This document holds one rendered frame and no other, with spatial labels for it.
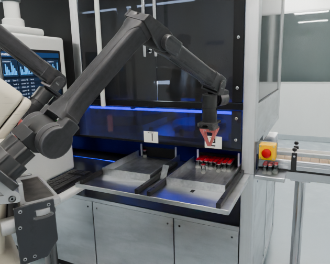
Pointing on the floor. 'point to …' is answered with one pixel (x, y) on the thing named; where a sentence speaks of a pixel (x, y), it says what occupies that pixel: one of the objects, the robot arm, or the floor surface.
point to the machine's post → (250, 125)
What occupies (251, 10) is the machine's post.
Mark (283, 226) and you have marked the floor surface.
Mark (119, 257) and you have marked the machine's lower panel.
